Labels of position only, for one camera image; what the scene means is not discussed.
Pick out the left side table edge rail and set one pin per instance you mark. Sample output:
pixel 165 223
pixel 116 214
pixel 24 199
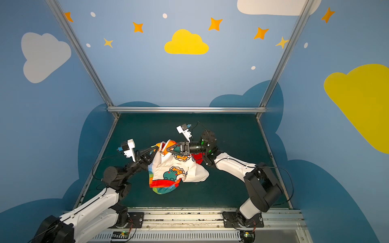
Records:
pixel 96 163

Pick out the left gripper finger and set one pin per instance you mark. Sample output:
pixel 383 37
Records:
pixel 150 157
pixel 150 150

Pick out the left small circuit board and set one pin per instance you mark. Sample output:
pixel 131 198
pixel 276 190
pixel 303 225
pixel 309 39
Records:
pixel 120 236

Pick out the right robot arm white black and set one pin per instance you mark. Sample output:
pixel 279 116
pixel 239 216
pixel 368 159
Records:
pixel 264 188

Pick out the right slanted aluminium post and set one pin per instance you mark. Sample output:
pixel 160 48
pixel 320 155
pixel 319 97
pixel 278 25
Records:
pixel 294 37

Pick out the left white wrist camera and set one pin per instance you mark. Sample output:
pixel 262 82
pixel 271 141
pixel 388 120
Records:
pixel 127 149

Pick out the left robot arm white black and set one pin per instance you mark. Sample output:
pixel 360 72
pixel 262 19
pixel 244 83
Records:
pixel 100 212

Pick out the left slanted aluminium post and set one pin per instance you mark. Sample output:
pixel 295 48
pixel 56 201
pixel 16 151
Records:
pixel 65 24

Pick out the back horizontal aluminium rail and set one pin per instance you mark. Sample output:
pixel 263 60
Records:
pixel 147 109

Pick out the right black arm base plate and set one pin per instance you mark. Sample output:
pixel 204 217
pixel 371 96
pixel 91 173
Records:
pixel 237 220

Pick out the table edge rail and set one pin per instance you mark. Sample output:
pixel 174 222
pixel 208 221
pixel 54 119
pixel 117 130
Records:
pixel 96 163
pixel 276 169

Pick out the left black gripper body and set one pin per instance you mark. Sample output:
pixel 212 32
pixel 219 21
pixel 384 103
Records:
pixel 142 156

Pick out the slanted aluminium post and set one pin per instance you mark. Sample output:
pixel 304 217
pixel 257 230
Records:
pixel 65 24
pixel 294 37

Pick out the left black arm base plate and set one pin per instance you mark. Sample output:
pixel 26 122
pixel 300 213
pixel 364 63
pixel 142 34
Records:
pixel 130 220

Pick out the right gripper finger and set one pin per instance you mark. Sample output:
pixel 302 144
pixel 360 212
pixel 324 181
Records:
pixel 172 145
pixel 174 150

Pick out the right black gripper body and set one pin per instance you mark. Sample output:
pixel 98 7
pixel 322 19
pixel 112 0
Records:
pixel 185 147

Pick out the right side table edge rail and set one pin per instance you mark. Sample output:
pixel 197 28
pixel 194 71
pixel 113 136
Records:
pixel 276 169

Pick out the rainbow and white kids jacket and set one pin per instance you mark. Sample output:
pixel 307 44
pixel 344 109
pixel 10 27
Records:
pixel 167 170

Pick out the front aluminium rail frame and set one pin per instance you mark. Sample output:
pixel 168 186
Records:
pixel 205 225

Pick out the right small black connector box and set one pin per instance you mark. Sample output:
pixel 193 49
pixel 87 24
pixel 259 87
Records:
pixel 246 237

